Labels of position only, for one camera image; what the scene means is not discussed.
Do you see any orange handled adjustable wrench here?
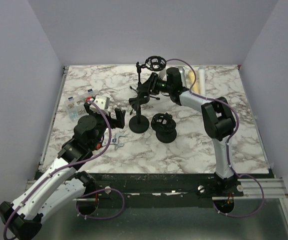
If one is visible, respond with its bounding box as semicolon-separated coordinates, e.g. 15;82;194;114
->
97;133;125;150

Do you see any black tripod shock mount stand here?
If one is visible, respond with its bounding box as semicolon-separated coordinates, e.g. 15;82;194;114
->
129;55;167;115

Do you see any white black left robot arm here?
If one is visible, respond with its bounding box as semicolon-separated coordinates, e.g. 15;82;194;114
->
0;100;126;240

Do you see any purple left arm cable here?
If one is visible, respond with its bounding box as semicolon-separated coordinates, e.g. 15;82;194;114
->
3;97;114;238

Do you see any aluminium extrusion rail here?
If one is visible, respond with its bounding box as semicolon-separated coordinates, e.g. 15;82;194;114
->
212;178;288;201

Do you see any black round-base clip stand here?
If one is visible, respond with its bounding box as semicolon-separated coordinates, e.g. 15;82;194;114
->
129;91;150;134

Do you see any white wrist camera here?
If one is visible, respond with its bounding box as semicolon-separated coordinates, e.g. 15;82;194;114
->
93;95;110;110
158;69;166;79

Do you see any white microphone silver mesh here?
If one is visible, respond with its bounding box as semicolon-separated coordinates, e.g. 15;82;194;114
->
198;66;206;96

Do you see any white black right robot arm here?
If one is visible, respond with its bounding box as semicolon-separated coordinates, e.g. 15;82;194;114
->
132;67;239;196

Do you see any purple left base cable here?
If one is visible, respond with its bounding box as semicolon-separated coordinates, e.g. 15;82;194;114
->
76;187;126;221

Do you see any beige microphone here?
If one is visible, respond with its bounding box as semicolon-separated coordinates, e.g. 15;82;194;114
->
188;70;199;94

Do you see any black front mounting rail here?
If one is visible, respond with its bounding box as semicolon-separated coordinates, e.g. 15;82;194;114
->
35;171;276;210

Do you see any black shock mount round stand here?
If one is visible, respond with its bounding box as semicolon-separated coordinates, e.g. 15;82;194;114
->
151;113;177;144

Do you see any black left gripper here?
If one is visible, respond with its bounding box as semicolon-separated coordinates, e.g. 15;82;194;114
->
85;103;125;150

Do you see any silver grey microphone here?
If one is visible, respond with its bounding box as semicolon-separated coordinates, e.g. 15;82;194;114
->
178;66;187;88

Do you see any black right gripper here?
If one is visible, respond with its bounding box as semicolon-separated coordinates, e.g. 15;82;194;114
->
137;73;173;96

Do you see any clear plastic screw box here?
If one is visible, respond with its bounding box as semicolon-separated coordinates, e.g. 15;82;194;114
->
64;88;97;122

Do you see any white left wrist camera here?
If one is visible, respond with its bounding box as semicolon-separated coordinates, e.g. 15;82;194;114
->
93;95;110;110

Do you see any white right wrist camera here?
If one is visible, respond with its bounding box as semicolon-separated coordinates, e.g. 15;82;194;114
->
158;69;166;79

